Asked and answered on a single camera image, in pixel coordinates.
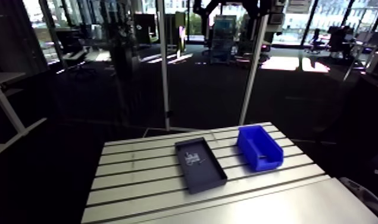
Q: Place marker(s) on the steel bolt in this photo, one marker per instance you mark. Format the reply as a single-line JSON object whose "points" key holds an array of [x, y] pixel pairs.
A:
{"points": [[263, 157]]}

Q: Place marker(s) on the dark blue-grey tray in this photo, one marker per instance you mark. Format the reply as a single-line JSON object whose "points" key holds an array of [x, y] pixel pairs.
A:
{"points": [[204, 175]]}

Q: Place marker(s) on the blue bin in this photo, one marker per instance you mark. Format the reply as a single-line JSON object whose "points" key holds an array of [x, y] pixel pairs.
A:
{"points": [[248, 144]]}

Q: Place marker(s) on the steel screw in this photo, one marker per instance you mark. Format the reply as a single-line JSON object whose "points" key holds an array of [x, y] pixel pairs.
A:
{"points": [[202, 161]]}

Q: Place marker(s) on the white desk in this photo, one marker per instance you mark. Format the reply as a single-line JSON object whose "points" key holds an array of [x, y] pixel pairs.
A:
{"points": [[6, 78]]}

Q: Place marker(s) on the pale metal post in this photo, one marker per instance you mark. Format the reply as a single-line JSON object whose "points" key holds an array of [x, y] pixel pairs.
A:
{"points": [[252, 72], [164, 62]]}

